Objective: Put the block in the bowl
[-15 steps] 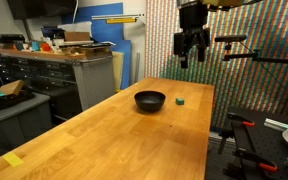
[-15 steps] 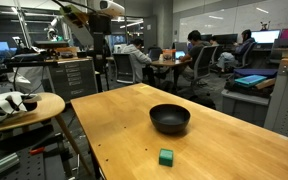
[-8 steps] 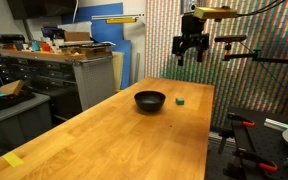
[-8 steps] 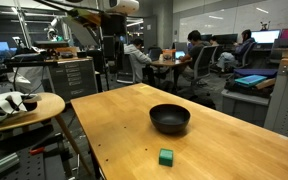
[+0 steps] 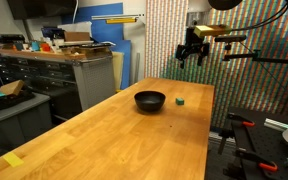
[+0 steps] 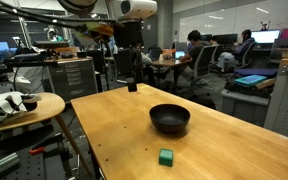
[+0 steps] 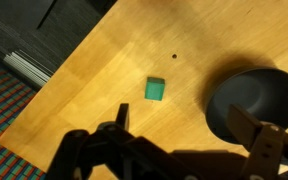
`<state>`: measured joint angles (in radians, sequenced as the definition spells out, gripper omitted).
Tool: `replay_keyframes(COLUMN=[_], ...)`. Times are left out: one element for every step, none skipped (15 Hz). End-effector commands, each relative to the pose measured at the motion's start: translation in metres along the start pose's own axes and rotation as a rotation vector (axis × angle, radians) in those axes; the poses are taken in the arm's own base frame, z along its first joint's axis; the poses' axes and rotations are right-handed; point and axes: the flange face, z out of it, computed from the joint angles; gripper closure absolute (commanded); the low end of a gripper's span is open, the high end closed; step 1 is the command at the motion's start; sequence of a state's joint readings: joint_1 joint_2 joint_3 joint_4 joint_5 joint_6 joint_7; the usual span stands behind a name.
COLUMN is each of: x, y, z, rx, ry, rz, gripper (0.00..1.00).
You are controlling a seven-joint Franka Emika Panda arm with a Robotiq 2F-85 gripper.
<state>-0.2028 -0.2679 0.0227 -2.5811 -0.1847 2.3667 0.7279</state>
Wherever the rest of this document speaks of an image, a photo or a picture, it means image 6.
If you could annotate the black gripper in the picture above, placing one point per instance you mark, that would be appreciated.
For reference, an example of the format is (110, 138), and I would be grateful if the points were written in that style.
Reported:
(128, 33)

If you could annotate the green block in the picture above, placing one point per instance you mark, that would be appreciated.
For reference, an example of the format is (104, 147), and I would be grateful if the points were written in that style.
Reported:
(166, 157)

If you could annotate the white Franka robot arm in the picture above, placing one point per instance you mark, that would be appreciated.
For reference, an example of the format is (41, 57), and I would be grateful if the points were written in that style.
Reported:
(138, 8)

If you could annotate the black bowl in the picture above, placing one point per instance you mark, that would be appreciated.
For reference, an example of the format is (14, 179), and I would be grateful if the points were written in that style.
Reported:
(169, 118)

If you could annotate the wooden block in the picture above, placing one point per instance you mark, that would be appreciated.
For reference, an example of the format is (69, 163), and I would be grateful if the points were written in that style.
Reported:
(265, 83)

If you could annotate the round wooden meeting table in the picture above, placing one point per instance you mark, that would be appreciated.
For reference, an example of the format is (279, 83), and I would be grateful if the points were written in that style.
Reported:
(167, 63)

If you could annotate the orange box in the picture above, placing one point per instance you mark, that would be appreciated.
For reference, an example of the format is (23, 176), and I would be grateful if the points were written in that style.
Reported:
(169, 55)

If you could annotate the open laptop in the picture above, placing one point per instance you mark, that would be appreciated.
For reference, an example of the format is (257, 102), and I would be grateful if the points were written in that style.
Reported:
(180, 54)

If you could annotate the grey drawer cabinet with labels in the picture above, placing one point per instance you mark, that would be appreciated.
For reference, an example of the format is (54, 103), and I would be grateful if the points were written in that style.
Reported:
(73, 80)

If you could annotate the seated person dark shirt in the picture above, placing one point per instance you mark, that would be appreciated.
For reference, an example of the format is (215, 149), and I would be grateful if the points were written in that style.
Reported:
(197, 51)

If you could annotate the grey mesh office chair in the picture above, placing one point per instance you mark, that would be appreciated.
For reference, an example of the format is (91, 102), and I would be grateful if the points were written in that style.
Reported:
(202, 63)

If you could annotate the round wooden side table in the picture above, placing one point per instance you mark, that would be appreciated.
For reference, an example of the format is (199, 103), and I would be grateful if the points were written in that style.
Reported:
(47, 106)

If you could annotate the seated person behind monitors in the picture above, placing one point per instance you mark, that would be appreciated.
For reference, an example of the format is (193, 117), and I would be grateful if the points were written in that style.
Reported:
(214, 40)

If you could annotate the white green robot figure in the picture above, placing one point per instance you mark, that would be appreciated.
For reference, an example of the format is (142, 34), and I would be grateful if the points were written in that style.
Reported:
(52, 33)

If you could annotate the small black cup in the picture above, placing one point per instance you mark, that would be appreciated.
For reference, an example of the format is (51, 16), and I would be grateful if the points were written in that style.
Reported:
(30, 103)

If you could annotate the dark computer monitor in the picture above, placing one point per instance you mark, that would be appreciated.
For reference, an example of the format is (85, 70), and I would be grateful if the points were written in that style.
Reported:
(226, 39)

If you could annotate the grey plastic bin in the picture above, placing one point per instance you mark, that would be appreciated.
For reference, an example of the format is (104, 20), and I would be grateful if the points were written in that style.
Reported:
(244, 106)

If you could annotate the black bag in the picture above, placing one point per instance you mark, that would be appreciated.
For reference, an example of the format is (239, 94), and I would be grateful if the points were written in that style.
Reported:
(247, 90)

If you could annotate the teal book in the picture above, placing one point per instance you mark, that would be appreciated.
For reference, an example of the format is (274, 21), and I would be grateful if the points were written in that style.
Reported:
(250, 80)

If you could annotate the seated person blue hoodie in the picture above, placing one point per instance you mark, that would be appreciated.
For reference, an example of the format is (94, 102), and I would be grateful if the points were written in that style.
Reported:
(245, 46)

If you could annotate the dark office chair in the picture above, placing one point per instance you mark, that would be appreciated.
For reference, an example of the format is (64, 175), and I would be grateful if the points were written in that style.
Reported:
(249, 55)

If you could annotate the blue cushion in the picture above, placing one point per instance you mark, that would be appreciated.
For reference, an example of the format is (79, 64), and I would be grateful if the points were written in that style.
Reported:
(255, 72)

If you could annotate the black perforated breadboard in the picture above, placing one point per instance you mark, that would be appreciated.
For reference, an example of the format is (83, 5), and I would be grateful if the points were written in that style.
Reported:
(34, 166)

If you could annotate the bright white computer monitor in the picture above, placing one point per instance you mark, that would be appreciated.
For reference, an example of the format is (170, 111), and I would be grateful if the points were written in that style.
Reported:
(265, 36)

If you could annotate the aluminium rail with green edge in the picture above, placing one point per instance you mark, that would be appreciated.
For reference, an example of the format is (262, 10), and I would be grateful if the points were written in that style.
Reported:
(0, 165)

